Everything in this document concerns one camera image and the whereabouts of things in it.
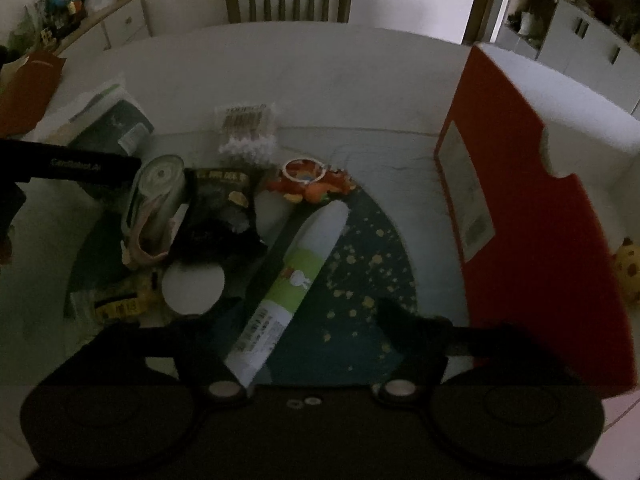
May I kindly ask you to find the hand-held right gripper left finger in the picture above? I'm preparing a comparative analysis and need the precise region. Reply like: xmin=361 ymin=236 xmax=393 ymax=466
xmin=87 ymin=311 xmax=252 ymax=404

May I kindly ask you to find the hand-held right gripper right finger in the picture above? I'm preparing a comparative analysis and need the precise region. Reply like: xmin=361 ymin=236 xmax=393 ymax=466
xmin=372 ymin=299 xmax=576 ymax=406

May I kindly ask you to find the white and pink roll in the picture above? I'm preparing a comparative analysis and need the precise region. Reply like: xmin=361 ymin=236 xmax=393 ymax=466
xmin=121 ymin=154 xmax=189 ymax=267

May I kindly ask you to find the white tube with green label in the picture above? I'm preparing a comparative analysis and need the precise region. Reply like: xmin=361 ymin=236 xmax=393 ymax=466
xmin=222 ymin=200 xmax=349 ymax=392

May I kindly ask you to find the red cardboard box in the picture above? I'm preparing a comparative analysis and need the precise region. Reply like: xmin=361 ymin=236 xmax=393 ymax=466
xmin=432 ymin=44 xmax=632 ymax=402

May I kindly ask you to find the dark green packet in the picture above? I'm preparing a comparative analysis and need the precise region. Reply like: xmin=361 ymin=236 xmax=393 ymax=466
xmin=69 ymin=100 xmax=154 ymax=157

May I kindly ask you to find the round dark green speckled placemat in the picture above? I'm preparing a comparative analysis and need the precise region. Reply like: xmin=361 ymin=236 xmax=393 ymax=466
xmin=69 ymin=180 xmax=419 ymax=387

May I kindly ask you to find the white round lid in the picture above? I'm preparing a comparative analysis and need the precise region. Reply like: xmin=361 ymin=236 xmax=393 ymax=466
xmin=162 ymin=260 xmax=226 ymax=317

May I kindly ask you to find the red paper envelope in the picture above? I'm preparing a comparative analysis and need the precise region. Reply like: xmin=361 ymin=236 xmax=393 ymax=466
xmin=0 ymin=52 xmax=67 ymax=137

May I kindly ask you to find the yellow packet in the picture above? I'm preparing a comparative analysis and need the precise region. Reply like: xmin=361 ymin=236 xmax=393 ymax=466
xmin=94 ymin=274 xmax=162 ymax=322

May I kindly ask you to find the black snack packet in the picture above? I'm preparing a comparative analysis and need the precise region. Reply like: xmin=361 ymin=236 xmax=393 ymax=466
xmin=181 ymin=167 xmax=265 ymax=261

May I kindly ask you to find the orange plastic toy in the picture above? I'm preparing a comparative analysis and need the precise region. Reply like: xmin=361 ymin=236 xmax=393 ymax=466
xmin=265 ymin=157 xmax=357 ymax=206

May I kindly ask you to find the cotton swab pack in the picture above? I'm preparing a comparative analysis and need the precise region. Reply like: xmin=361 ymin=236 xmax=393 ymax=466
xmin=214 ymin=102 xmax=279 ymax=167

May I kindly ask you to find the yellow spotted toy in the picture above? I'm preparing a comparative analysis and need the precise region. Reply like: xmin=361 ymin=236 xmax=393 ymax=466
xmin=612 ymin=238 xmax=640 ymax=302

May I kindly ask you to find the large white cabinet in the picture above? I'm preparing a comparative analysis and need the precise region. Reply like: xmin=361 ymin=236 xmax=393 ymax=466
xmin=539 ymin=0 xmax=640 ymax=122

